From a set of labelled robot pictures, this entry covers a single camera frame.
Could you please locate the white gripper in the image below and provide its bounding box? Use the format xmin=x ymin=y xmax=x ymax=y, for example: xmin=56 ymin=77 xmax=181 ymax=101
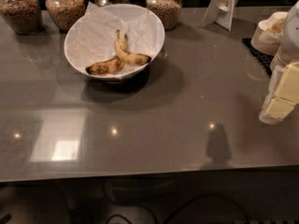
xmin=259 ymin=63 xmax=299 ymax=124

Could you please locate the spotted banana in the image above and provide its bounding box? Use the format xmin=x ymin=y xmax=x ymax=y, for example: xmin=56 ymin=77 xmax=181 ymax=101
xmin=114 ymin=29 xmax=151 ymax=66

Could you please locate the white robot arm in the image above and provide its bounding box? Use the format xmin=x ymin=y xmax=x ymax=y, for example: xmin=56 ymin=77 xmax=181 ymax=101
xmin=259 ymin=1 xmax=299 ymax=124

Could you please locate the glass jar behind bowl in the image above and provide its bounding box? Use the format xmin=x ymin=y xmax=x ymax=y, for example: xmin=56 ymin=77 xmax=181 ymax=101
xmin=146 ymin=0 xmax=182 ymax=31

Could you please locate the brown banana left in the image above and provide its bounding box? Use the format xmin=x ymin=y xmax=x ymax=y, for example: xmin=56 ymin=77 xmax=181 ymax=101
xmin=86 ymin=57 xmax=124 ymax=76

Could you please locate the white tilted bowl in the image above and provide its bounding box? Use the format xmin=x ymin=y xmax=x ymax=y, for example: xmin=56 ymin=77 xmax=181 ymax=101
xmin=64 ymin=3 xmax=166 ymax=82

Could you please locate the black mesh mat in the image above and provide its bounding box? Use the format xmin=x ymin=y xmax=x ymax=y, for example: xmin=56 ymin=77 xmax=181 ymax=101
xmin=242 ymin=38 xmax=273 ymax=77

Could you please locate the stack of paper bowls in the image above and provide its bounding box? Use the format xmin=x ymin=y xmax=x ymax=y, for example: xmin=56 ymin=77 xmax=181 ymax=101
xmin=250 ymin=11 xmax=287 ymax=56

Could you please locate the white folded card stand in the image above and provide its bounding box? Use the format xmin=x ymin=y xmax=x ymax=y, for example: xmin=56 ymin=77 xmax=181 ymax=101
xmin=201 ymin=0 xmax=239 ymax=31

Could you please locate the white paper liner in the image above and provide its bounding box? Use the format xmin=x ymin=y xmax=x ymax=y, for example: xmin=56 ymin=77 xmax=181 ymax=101
xmin=73 ymin=1 xmax=163 ymax=77

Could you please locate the glass jar far left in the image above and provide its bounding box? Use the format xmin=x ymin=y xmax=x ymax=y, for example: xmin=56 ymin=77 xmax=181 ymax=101
xmin=0 ymin=0 xmax=43 ymax=35

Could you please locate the black cable under table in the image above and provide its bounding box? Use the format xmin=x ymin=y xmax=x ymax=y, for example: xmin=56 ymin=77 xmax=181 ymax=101
xmin=104 ymin=179 xmax=250 ymax=224

